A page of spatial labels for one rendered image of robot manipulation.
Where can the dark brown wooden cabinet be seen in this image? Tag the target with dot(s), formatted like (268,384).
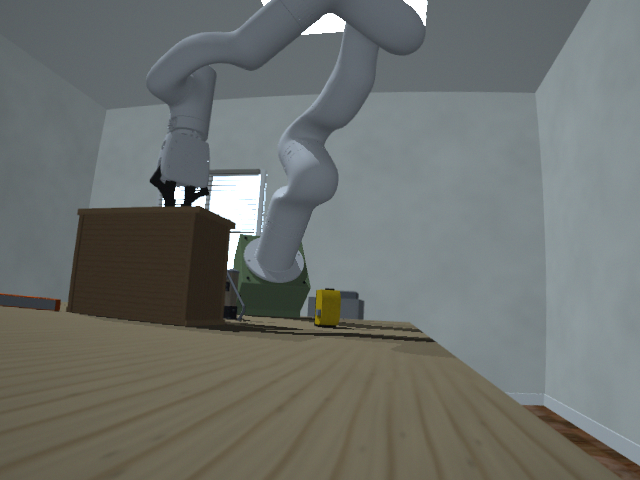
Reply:
(156,264)

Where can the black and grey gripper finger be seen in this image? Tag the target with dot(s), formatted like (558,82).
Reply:
(191,191)
(168,188)

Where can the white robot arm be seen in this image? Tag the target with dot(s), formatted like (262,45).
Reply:
(393,25)

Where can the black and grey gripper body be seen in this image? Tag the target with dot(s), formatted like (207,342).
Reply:
(185,159)

